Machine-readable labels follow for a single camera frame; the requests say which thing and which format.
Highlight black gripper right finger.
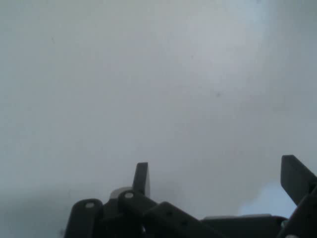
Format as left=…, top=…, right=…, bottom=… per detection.
left=276, top=155, right=317, bottom=238

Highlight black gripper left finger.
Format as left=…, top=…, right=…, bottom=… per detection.
left=63, top=162, right=223, bottom=238

